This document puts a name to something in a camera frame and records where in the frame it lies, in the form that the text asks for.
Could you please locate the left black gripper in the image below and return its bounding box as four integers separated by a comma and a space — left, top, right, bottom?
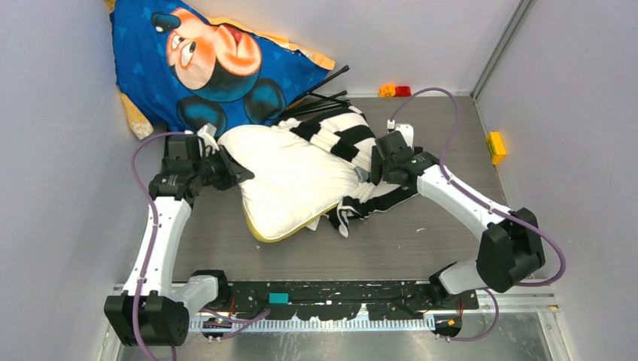
192, 144, 251, 191

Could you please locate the black white striped pillowcase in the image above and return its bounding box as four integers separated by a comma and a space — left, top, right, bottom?
277, 106, 417, 238

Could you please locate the white pillow yellow edge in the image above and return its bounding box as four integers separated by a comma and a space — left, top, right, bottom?
218, 125, 360, 243

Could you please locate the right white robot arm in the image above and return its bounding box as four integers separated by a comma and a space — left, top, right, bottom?
371, 130, 545, 309

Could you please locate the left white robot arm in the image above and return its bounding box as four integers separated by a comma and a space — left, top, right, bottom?
104, 123, 254, 348

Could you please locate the blue cartoon mouse pillow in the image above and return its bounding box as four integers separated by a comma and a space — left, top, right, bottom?
106, 1, 336, 139

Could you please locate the orange toy block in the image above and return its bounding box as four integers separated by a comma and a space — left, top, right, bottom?
378, 83, 396, 98

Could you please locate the red toy block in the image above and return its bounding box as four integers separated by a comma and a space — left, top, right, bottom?
394, 86, 412, 98

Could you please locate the black folded tripod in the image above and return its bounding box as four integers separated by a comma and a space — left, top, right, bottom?
277, 65, 351, 120

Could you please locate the yellow toy block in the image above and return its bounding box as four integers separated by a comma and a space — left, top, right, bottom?
486, 132, 507, 165

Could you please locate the teal small block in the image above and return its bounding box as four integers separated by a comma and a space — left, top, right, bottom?
269, 293, 290, 305

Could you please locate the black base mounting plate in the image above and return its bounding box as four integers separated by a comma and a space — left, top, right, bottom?
209, 281, 479, 321

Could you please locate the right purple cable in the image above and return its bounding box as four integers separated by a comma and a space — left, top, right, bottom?
387, 87, 568, 343

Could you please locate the purple cable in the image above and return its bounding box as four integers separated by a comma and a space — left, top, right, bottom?
387, 87, 568, 343
130, 131, 272, 361

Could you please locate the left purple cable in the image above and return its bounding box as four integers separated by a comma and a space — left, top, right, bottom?
130, 131, 272, 361

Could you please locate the aluminium frame rail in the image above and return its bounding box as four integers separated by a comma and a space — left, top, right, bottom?
104, 281, 558, 346

